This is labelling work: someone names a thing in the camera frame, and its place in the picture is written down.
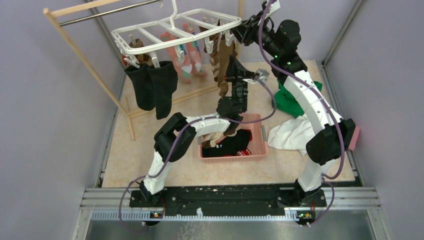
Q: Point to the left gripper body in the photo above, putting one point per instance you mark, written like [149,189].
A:
[239,89]

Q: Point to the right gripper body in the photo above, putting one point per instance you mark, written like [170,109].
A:
[252,34]

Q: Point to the plain tan brown sock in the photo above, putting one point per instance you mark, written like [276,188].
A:
[224,56]

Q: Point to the brown striped sock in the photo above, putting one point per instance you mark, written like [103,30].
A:
[214,55]

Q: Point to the pink sock with teal spots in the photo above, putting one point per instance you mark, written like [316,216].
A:
[193,51]

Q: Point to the white plastic clip hanger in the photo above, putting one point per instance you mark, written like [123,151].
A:
[214,22]

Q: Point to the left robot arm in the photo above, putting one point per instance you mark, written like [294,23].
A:
[172,141]

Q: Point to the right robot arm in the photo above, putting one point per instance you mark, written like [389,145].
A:
[332,133]

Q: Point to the pile of socks in basket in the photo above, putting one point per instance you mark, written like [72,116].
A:
[216,145]

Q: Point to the green shirt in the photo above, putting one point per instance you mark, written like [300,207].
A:
[287,103]

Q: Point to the pink plastic basket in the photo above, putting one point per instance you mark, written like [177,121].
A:
[258,145]

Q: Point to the white cloth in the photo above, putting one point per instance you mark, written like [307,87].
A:
[291,135]

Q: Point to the black hanging sock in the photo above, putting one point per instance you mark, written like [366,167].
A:
[165,81]
[142,85]

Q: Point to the pink cloth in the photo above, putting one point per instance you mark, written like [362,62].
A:
[354,139]

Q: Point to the wooden clothes rack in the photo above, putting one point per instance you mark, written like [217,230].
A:
[52,17]

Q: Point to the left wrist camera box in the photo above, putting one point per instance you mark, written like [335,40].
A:
[261,75]

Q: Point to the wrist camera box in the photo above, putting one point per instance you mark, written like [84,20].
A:
[261,75]
[270,6]

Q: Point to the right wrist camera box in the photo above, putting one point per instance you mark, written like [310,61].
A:
[270,6]

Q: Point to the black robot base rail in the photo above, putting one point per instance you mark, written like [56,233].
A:
[223,203]

